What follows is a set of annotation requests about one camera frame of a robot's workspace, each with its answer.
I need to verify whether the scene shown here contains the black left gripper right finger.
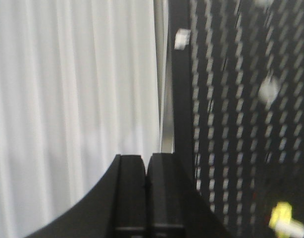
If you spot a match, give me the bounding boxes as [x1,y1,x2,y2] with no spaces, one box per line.
[147,153,231,238]

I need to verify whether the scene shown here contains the grey pleated curtain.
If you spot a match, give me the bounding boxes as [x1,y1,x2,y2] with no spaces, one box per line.
[0,0,159,238]

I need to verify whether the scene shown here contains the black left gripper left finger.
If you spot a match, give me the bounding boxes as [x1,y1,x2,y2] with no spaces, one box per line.
[29,155,146,238]

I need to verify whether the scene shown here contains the yellow toggle switch left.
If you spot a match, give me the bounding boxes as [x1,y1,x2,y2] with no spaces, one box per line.
[268,201,304,238]

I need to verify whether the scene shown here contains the black perforated pegboard panel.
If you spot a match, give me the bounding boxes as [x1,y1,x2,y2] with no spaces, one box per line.
[168,0,304,238]

